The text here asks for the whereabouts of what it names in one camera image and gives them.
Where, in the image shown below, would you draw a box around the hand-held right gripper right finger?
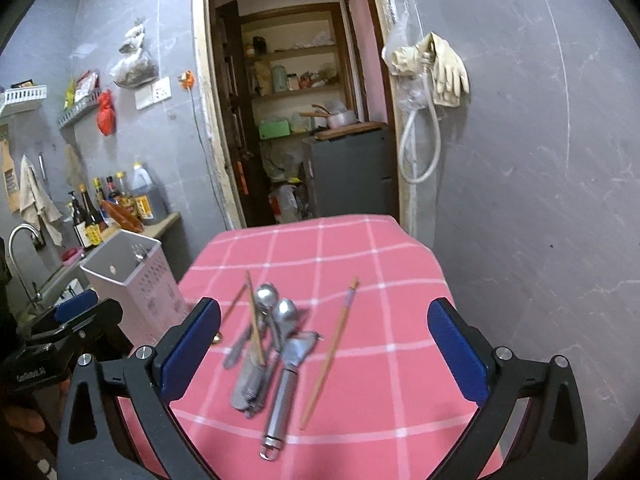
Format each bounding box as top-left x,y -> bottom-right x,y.
426,298 -> 592,480

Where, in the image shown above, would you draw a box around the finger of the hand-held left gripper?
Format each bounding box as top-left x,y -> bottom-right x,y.
65,299 -> 132,361
17,290 -> 101,342

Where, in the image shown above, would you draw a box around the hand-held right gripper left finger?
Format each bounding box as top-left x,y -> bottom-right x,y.
57,297 -> 222,480

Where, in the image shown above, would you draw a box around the white perforated tableware case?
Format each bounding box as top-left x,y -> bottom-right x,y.
80,230 -> 188,348

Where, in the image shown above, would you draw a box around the wooden chopstick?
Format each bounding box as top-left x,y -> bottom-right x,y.
244,269 -> 266,367
299,276 -> 361,431
211,284 -> 249,346

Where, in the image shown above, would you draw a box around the steel table knife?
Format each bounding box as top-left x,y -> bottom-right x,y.
230,282 -> 281,408

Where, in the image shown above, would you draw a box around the metal spoon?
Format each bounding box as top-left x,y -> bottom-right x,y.
247,298 -> 300,417

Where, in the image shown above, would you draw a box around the metal peeler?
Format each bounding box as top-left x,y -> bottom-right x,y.
257,332 -> 321,462

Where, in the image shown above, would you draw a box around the person's left hand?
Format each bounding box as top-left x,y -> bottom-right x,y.
0,399 -> 51,436

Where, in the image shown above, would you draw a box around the metal faucet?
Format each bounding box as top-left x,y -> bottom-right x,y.
7,224 -> 46,311

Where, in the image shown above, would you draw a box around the pink checked tablecloth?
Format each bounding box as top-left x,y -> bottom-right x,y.
117,214 -> 506,480

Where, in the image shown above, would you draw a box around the dark sauce bottle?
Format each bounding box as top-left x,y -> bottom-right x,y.
69,185 -> 103,250
92,177 -> 111,233
106,172 -> 138,218

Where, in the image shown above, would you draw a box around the orange packet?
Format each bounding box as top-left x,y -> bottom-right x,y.
100,200 -> 143,233

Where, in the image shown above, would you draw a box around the beige hanging towel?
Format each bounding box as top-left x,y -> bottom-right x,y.
19,155 -> 63,247

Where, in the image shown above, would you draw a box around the large dark liquid jug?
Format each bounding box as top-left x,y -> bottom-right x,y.
127,161 -> 168,226

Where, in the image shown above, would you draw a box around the wooden hanging board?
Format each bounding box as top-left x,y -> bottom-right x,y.
0,137 -> 21,213

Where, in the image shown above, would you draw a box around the plastic bags pile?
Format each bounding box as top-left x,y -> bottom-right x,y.
267,182 -> 311,225

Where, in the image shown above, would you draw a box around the red plastic bag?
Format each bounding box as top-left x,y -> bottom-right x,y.
96,89 -> 117,137

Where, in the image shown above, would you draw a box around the grey cabinet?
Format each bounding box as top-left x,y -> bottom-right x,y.
305,127 -> 401,223

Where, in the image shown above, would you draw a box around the snack packets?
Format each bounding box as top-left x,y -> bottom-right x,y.
62,71 -> 101,110

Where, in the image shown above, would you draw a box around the green box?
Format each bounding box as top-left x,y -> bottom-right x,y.
258,120 -> 292,140

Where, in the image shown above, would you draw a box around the wooden cutting board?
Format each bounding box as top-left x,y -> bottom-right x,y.
315,121 -> 389,141

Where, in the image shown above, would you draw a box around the hanging bag of dried goods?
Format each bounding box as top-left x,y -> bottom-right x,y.
109,16 -> 158,90

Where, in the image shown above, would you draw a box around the metal saucepan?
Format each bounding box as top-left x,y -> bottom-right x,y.
312,104 -> 361,131

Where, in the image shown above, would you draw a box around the cream rubber glove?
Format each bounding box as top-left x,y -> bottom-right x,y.
425,32 -> 471,108
382,44 -> 427,77

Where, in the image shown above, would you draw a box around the wooden shelf unit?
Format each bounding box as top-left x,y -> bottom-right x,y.
215,2 -> 358,111

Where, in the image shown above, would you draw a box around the pink door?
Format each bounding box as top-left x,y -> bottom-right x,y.
345,0 -> 390,123

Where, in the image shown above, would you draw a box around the clear plastic bag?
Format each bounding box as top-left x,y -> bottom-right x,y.
387,0 -> 426,111

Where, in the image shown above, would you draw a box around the white wall rack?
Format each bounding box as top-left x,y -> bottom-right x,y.
56,91 -> 101,130
0,84 -> 48,118

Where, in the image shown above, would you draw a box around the white hose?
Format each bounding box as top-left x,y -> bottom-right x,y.
397,50 -> 443,184

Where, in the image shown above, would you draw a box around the white wall socket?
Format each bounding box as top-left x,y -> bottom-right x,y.
135,76 -> 172,110

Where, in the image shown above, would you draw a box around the wooden door frame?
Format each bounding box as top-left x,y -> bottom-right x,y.
192,0 -> 416,231

